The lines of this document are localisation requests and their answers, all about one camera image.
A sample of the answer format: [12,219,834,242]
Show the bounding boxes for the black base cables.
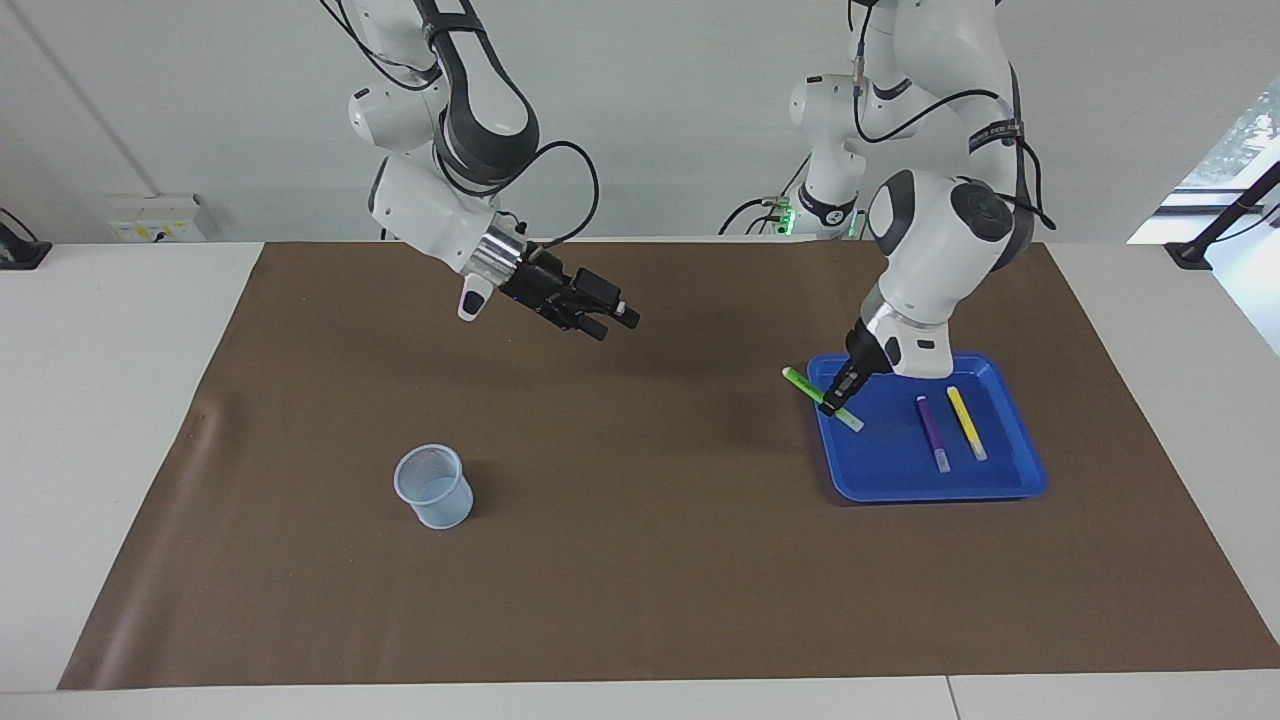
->
[718,155,813,238]

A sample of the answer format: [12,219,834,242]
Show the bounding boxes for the clear plastic cup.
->
[393,444,475,530]

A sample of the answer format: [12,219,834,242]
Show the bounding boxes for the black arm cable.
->
[848,0,1058,233]
[518,140,602,253]

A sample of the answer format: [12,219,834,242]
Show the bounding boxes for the blue plastic tray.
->
[806,352,1048,503]

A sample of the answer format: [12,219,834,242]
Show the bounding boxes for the white wall outlet box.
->
[108,194,207,243]

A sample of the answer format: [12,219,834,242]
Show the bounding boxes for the green marker pen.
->
[782,367,865,433]

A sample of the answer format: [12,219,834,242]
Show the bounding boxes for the brown table mat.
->
[57,240,1280,691]

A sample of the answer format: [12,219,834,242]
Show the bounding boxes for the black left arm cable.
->
[848,0,1058,233]

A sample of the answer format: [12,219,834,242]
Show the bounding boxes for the black table clamp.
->
[0,207,53,271]

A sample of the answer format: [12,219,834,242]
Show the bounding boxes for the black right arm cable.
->
[518,140,602,253]

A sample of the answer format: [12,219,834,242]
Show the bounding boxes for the yellow marker pen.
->
[946,386,988,462]

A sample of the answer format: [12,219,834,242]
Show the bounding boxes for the black camera stand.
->
[1164,160,1280,272]

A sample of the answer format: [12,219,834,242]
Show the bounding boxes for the purple marker pen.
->
[916,396,952,473]

